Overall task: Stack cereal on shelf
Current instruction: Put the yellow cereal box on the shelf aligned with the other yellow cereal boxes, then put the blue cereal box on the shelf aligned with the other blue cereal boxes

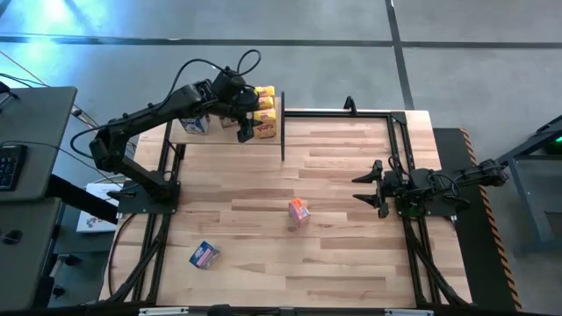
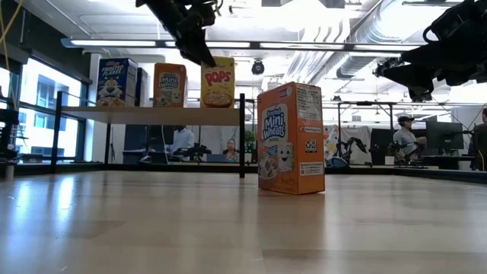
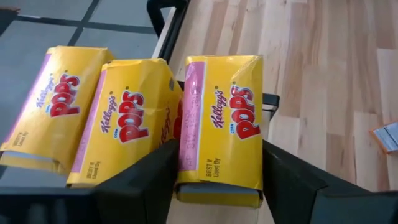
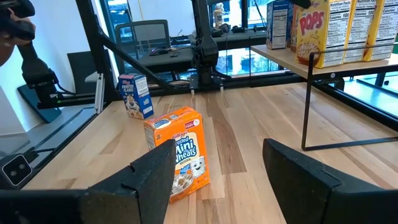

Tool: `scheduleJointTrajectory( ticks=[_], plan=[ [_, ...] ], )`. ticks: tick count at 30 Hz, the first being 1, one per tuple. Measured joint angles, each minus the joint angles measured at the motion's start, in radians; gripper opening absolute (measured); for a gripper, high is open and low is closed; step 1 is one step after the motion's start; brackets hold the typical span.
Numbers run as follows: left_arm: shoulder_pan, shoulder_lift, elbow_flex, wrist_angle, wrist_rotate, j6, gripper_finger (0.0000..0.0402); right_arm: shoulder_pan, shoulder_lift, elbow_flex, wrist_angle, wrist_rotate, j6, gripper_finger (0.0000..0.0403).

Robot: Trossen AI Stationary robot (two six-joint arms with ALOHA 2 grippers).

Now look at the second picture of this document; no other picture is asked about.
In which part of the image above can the thin black background frame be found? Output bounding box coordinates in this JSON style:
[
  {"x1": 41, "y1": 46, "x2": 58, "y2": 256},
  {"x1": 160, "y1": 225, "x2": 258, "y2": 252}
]
[{"x1": 336, "y1": 100, "x2": 395, "y2": 126}]

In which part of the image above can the white curtain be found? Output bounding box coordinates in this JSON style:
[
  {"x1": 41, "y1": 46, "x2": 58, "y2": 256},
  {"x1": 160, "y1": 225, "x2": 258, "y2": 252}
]
[{"x1": 196, "y1": 125, "x2": 241, "y2": 153}]

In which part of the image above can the silver ventilation duct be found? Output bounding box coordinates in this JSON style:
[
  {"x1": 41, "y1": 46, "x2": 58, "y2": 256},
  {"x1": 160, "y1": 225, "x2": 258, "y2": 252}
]
[{"x1": 285, "y1": 0, "x2": 423, "y2": 81}]

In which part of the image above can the black dome camera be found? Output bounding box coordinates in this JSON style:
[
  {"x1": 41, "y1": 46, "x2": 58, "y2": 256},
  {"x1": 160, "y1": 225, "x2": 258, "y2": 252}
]
[{"x1": 250, "y1": 59, "x2": 266, "y2": 76}]

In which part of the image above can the black computer monitor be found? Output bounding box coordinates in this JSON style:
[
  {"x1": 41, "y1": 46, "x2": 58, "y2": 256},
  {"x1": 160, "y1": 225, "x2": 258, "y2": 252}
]
[{"x1": 425, "y1": 120, "x2": 466, "y2": 151}]

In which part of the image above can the person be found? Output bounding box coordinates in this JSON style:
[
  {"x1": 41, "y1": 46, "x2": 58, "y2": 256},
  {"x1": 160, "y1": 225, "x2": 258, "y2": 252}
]
[
  {"x1": 223, "y1": 139, "x2": 240, "y2": 164},
  {"x1": 169, "y1": 125, "x2": 196, "y2": 155},
  {"x1": 391, "y1": 113, "x2": 429, "y2": 165}
]

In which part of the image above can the floral patterned cloth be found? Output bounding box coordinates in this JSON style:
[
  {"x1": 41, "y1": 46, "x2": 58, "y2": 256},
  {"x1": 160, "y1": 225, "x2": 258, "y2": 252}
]
[{"x1": 323, "y1": 125, "x2": 342, "y2": 159}]

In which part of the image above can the yellow hanging cable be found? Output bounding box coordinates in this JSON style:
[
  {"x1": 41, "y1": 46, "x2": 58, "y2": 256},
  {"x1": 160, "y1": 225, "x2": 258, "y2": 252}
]
[{"x1": 0, "y1": 0, "x2": 24, "y2": 112}]

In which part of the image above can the black metal table frame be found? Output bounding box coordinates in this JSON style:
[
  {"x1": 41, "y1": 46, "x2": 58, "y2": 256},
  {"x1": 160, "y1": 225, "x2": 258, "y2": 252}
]
[{"x1": 0, "y1": 161, "x2": 487, "y2": 186}]

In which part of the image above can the black background robot device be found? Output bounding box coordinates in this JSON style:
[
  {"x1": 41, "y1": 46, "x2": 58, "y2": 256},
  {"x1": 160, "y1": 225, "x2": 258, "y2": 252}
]
[{"x1": 182, "y1": 142, "x2": 214, "y2": 163}]

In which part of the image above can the green potted plant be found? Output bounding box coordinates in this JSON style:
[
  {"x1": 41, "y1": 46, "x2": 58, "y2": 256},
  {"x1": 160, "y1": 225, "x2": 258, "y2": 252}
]
[{"x1": 244, "y1": 129, "x2": 258, "y2": 164}]

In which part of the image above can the orange Mini Wheats cereal box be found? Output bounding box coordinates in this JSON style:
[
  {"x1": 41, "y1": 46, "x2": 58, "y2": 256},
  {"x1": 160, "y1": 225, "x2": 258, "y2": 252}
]
[
  {"x1": 153, "y1": 62, "x2": 189, "y2": 109},
  {"x1": 256, "y1": 81, "x2": 326, "y2": 196}
]

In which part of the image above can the black side bracket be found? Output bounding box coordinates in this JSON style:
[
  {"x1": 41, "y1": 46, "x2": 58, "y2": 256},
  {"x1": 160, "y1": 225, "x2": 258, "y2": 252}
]
[{"x1": 0, "y1": 108, "x2": 20, "y2": 126}]

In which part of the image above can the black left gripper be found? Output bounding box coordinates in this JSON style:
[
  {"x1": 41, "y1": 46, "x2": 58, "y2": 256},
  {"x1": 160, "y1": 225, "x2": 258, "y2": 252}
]
[{"x1": 135, "y1": 0, "x2": 224, "y2": 68}]

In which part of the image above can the wooden shelf with black posts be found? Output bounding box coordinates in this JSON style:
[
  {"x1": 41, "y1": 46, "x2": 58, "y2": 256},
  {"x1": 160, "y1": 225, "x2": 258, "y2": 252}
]
[{"x1": 50, "y1": 90, "x2": 247, "y2": 179}]

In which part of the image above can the blue round object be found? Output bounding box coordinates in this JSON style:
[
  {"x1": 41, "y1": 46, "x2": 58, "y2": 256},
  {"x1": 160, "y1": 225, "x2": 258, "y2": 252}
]
[{"x1": 326, "y1": 156, "x2": 349, "y2": 169}]

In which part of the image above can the long ceiling light bar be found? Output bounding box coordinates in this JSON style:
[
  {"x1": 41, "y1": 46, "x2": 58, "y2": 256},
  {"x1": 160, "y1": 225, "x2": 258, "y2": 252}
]
[{"x1": 59, "y1": 37, "x2": 423, "y2": 54}]

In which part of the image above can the dark blue panel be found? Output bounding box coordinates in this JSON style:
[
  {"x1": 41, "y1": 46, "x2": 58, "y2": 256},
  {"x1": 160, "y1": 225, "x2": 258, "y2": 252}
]
[{"x1": 122, "y1": 124, "x2": 148, "y2": 164}]

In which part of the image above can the yellow Corn Pops cereal box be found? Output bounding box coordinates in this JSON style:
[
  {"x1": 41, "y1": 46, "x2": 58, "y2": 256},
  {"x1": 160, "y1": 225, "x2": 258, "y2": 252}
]
[{"x1": 200, "y1": 56, "x2": 236, "y2": 109}]

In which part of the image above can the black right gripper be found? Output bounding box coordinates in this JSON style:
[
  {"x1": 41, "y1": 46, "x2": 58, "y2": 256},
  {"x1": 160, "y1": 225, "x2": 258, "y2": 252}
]
[{"x1": 374, "y1": 0, "x2": 487, "y2": 103}]

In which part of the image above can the black panel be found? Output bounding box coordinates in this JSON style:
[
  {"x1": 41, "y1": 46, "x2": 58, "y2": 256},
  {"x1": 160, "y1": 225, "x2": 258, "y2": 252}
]
[{"x1": 147, "y1": 124, "x2": 176, "y2": 155}]

